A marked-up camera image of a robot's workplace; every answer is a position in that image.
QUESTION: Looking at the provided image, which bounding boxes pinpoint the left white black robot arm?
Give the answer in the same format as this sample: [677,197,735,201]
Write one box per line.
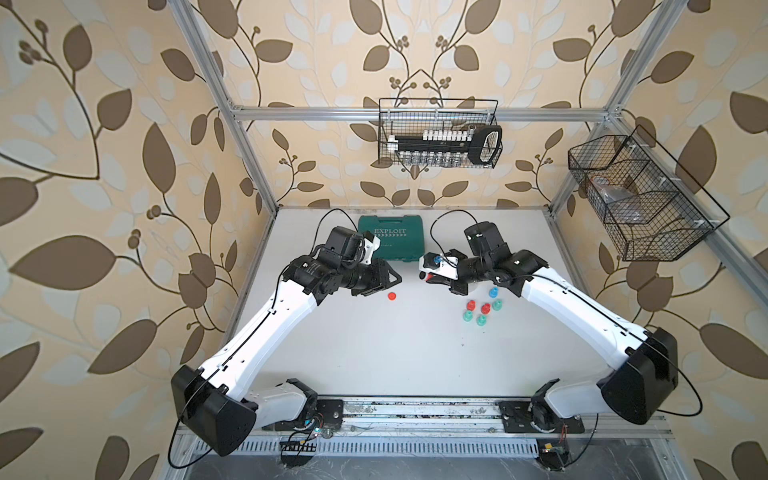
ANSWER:
[171,255,402,456]

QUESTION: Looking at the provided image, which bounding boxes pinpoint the right black wire basket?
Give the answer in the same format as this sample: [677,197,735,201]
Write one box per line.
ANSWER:
[568,125,730,262]

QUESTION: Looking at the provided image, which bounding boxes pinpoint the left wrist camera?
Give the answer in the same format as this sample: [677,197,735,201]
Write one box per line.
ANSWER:
[318,226,380,269]

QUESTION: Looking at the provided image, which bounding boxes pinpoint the centre black wire basket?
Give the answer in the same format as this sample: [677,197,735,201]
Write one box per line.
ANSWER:
[377,97,503,170]

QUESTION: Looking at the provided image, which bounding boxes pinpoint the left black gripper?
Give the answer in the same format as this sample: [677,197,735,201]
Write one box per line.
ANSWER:
[335,257,402,293]

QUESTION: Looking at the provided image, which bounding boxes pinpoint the plastic bag in basket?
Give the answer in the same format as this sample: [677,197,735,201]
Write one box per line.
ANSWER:
[593,175,644,224]

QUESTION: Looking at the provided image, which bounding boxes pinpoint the black white tool in basket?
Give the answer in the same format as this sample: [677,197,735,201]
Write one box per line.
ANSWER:
[384,125,503,168]

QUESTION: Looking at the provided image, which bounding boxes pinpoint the black wire basket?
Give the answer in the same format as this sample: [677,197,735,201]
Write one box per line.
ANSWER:
[568,125,730,262]
[377,97,503,170]

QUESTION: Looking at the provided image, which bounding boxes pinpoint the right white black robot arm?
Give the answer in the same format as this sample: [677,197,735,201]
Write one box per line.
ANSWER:
[419,250,679,433]

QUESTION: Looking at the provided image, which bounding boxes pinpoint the green plastic tool case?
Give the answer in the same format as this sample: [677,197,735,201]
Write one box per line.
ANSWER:
[358,215,425,262]

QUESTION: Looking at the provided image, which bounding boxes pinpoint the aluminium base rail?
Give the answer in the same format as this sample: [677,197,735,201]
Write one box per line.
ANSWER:
[231,396,673,461]

